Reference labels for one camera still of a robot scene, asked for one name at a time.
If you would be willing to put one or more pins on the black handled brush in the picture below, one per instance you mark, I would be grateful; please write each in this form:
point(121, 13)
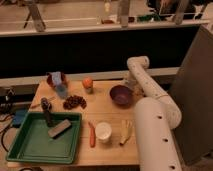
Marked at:
point(46, 107)

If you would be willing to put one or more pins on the yellow banana peel toy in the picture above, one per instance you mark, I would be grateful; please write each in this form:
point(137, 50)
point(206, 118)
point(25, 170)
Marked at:
point(126, 130)

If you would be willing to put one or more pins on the orange fruit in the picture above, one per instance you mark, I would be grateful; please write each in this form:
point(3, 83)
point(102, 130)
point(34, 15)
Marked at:
point(87, 82)

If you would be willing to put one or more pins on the orange carrot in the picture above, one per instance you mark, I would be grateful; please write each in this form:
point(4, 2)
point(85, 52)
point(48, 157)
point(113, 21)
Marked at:
point(92, 135)

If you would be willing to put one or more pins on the small wooden cup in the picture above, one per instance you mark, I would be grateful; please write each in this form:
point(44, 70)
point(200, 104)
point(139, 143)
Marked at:
point(89, 90)

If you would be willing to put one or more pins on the purple bowl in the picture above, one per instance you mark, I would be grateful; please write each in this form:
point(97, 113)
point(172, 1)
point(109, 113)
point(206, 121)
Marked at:
point(121, 95)

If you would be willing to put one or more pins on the green plastic tray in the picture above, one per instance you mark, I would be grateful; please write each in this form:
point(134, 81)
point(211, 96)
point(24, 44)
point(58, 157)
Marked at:
point(32, 144)

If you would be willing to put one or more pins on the blue box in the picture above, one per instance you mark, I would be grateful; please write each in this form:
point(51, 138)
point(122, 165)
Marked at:
point(18, 117)

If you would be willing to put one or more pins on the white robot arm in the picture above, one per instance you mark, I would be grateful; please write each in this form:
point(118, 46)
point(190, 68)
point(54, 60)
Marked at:
point(155, 115)

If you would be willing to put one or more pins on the dark grape bunch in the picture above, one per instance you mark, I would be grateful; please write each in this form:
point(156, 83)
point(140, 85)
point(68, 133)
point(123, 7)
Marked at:
point(74, 101)

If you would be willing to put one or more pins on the white plastic cup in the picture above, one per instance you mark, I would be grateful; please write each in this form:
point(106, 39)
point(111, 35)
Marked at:
point(103, 132)

